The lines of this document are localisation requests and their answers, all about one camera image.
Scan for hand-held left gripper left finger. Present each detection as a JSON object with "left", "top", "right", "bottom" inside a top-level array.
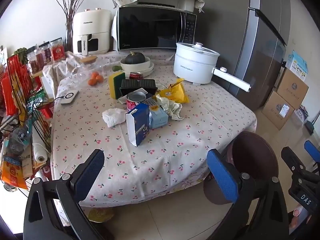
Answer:
[{"left": 24, "top": 149, "right": 105, "bottom": 240}]

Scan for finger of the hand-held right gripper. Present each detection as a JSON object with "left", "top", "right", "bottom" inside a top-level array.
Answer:
[
  {"left": 281, "top": 147, "right": 307, "bottom": 173},
  {"left": 304, "top": 140, "right": 320, "bottom": 164}
]

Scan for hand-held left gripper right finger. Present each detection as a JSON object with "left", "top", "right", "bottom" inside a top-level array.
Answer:
[{"left": 205, "top": 149, "right": 290, "bottom": 240}]

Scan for white tissue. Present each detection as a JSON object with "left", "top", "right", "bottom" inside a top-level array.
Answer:
[{"left": 102, "top": 108, "right": 127, "bottom": 127}]

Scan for dark blue carton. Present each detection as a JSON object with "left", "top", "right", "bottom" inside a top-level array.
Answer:
[{"left": 126, "top": 103, "right": 150, "bottom": 147}]

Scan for pale wrapper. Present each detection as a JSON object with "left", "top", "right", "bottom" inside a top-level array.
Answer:
[{"left": 156, "top": 94, "right": 184, "bottom": 120}]

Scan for light blue box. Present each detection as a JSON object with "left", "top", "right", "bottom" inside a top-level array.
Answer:
[{"left": 146, "top": 98, "right": 169, "bottom": 130}]

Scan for red tin can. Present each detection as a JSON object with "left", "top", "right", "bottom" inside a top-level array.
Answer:
[{"left": 127, "top": 91, "right": 147, "bottom": 113}]

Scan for yellow snack packet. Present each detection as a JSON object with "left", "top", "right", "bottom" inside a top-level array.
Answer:
[{"left": 156, "top": 78, "right": 190, "bottom": 104}]

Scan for black plastic tray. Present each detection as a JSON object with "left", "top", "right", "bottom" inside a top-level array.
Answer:
[{"left": 120, "top": 79, "right": 158, "bottom": 98}]

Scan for person's right hand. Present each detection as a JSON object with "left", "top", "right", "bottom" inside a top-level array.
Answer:
[{"left": 290, "top": 206, "right": 304, "bottom": 228}]

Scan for brown round stool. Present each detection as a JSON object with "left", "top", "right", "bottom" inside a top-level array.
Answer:
[{"left": 203, "top": 131, "right": 279, "bottom": 205}]

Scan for small printed bag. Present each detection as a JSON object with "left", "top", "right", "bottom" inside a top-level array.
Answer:
[{"left": 295, "top": 105, "right": 310, "bottom": 124}]

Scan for gold foil object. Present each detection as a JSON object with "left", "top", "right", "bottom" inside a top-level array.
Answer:
[{"left": 87, "top": 206, "right": 115, "bottom": 223}]

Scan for cardboard box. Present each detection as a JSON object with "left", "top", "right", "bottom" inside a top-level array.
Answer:
[
  {"left": 275, "top": 67, "right": 309, "bottom": 109},
  {"left": 262, "top": 90, "right": 295, "bottom": 130}
]

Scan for orange snack packet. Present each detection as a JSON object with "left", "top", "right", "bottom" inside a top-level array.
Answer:
[{"left": 0, "top": 155, "right": 28, "bottom": 190}]

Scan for white flat electronic device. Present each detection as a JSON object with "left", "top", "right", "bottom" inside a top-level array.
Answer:
[{"left": 61, "top": 90, "right": 79, "bottom": 105}]

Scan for blue and white box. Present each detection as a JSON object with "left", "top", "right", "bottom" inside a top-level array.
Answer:
[{"left": 287, "top": 50, "right": 309, "bottom": 82}]

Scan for yellow green sponge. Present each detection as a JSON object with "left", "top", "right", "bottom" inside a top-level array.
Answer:
[{"left": 109, "top": 72, "right": 126, "bottom": 99}]

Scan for glass teapot with wooden lid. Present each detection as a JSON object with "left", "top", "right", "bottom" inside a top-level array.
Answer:
[{"left": 71, "top": 56, "right": 103, "bottom": 84}]

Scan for grey refrigerator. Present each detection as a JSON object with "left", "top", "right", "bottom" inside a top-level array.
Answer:
[{"left": 195, "top": 0, "right": 292, "bottom": 110}]

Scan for white electric cooking pot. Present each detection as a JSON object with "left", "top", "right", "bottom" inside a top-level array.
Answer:
[{"left": 173, "top": 42, "right": 251, "bottom": 92}]

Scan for white ceramic bowl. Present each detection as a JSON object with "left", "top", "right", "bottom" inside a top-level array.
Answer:
[{"left": 120, "top": 56, "right": 151, "bottom": 72}]

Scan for red snack packets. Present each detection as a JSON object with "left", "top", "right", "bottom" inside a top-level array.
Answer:
[{"left": 1, "top": 55, "right": 33, "bottom": 117}]

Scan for white ceramic plate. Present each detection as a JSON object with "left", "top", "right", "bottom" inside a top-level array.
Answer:
[{"left": 130, "top": 61, "right": 155, "bottom": 78}]

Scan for dark green squash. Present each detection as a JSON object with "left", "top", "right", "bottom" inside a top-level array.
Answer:
[{"left": 124, "top": 52, "right": 146, "bottom": 65}]

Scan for glass vase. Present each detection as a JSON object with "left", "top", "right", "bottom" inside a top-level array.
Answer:
[{"left": 65, "top": 22, "right": 74, "bottom": 52}]

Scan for cream air fryer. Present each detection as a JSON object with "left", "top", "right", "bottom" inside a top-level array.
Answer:
[{"left": 72, "top": 9, "right": 112, "bottom": 55}]

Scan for black microwave oven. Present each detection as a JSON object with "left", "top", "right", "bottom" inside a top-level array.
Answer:
[{"left": 114, "top": 0, "right": 198, "bottom": 52}]

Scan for dry bare branches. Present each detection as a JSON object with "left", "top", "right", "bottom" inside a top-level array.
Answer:
[{"left": 52, "top": 0, "right": 85, "bottom": 25}]

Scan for dustpan with handle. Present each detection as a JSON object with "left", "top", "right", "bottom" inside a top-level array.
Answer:
[{"left": 306, "top": 112, "right": 320, "bottom": 135}]

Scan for white string roll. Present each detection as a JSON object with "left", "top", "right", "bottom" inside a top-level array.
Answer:
[{"left": 32, "top": 142, "right": 48, "bottom": 163}]

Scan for black wire rack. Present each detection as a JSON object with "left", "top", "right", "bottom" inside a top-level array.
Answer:
[{"left": 0, "top": 47, "right": 54, "bottom": 198}]

